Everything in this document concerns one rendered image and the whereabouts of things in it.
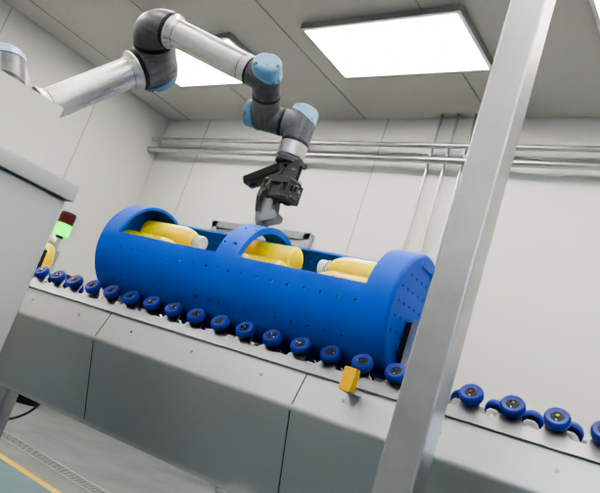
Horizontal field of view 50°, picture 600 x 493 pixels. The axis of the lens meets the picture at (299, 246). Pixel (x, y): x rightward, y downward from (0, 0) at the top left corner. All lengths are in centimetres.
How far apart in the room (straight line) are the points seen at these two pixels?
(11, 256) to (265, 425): 65
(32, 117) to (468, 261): 102
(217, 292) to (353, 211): 417
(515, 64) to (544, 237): 376
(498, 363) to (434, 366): 371
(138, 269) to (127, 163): 587
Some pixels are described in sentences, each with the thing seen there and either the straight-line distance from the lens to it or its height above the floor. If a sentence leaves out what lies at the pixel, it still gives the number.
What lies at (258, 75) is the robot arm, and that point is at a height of 157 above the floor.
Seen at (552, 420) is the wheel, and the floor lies 96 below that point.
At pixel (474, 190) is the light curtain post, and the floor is 125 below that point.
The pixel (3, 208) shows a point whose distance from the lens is 149.
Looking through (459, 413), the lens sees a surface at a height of 92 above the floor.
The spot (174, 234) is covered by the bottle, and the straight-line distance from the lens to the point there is 178.
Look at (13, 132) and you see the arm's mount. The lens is 157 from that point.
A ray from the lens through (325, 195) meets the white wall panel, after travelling 587.
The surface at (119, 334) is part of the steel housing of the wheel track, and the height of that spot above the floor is 87.
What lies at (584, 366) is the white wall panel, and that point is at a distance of 456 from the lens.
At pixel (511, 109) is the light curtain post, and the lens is 112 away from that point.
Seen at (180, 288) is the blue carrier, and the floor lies 102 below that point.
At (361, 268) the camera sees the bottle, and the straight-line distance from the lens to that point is 145.
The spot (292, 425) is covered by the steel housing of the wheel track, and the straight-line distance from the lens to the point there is 134.
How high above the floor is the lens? 87
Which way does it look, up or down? 12 degrees up
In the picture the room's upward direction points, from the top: 19 degrees clockwise
